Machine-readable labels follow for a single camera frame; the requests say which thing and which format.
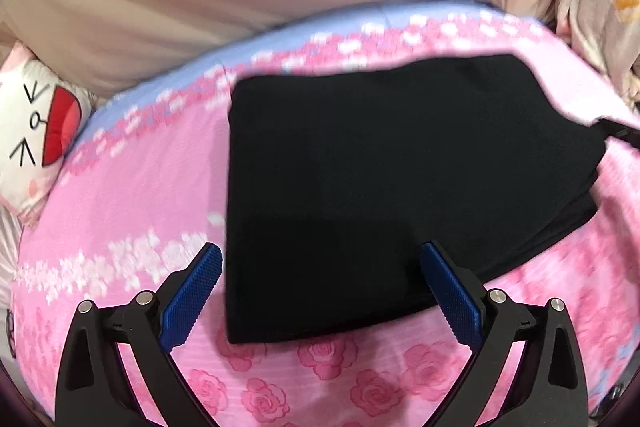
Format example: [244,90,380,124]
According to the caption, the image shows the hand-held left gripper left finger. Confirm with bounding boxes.
[54,242,224,427]

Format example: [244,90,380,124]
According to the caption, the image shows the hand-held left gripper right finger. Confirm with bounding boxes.
[420,240,588,427]

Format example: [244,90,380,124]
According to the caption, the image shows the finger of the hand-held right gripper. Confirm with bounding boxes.
[595,119,640,144]

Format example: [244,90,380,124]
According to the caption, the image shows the black pants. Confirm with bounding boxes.
[224,53,609,346]

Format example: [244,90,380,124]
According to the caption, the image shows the pink floral bed sheet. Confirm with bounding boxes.
[10,0,640,427]

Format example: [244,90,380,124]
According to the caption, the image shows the white satin curtain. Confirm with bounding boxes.
[0,206,26,313]

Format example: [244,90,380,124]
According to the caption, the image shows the cat face pillow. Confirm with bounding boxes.
[0,39,98,225]

